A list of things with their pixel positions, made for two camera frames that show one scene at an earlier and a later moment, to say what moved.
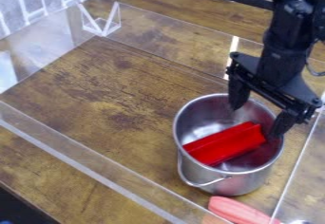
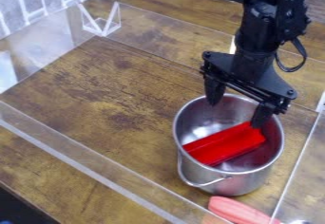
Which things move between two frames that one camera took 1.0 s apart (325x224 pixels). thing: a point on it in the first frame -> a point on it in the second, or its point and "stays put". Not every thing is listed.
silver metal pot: x=244 y=174 stays put
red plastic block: x=217 y=146 stays put
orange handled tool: x=240 y=213 stays put
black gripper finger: x=284 y=122 -> x=263 y=116
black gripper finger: x=239 y=89 -> x=213 y=90
